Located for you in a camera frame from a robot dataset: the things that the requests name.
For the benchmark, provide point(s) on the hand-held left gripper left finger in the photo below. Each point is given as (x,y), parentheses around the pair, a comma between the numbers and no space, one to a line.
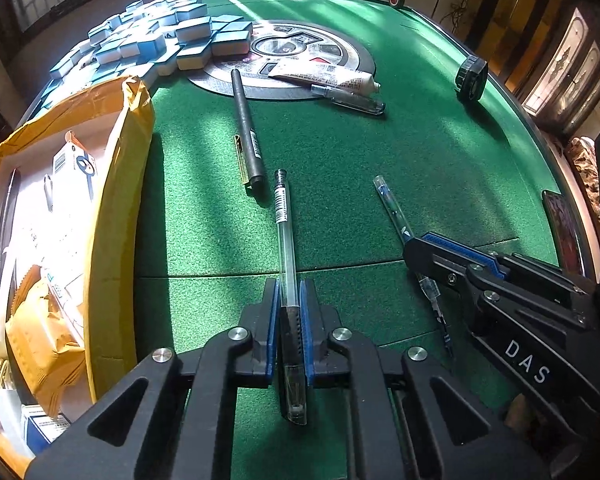
(272,340)

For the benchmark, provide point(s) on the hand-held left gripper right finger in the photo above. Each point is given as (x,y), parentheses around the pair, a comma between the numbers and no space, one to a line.
(306,335)

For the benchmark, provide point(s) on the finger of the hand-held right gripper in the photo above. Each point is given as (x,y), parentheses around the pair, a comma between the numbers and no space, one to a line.
(455,252)

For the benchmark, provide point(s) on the blue ink pen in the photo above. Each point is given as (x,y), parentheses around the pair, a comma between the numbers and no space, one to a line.
(392,210)

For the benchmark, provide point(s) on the clear gel pen black cap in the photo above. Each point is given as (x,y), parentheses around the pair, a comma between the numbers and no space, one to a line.
(285,240)

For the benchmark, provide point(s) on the white foam box yellow tape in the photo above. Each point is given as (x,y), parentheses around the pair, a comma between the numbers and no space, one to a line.
(120,200)

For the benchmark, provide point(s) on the white printed sachet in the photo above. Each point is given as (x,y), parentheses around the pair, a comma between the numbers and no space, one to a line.
(62,280)

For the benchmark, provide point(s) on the brown snack packet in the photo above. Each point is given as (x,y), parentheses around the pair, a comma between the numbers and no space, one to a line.
(40,350)

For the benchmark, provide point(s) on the blue white medicine box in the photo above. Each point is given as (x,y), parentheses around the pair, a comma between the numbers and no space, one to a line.
(45,425)

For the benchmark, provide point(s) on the black smartphone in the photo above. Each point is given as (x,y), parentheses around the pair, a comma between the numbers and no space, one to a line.
(562,225)

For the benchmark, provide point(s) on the floral cloth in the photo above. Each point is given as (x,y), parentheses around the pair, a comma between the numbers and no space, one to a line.
(585,180)

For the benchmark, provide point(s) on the black round cap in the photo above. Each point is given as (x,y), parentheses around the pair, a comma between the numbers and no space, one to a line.
(471,80)

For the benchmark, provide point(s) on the clear pen cap piece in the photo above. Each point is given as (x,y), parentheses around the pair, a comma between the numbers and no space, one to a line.
(355,102)

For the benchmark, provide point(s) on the long black pen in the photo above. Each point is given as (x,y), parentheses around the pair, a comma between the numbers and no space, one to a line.
(245,130)

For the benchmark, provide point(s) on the glass door cabinet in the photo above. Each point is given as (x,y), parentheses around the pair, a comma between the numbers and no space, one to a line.
(565,70)

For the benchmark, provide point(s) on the white ointment tube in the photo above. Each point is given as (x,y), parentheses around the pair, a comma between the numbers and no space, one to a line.
(325,76)

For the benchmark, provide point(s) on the round grey table centre panel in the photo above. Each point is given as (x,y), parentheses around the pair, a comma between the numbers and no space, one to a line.
(350,55)

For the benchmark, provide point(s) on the pile of mahjong tiles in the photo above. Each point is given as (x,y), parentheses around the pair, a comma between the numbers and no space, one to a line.
(190,30)

